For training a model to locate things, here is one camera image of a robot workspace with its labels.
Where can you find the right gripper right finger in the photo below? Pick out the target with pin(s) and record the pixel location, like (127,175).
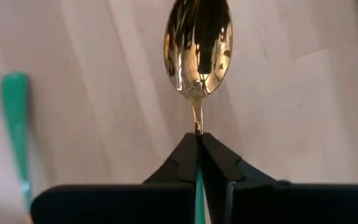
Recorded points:
(291,205)

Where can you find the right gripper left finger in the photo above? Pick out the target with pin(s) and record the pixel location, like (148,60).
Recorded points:
(120,205)

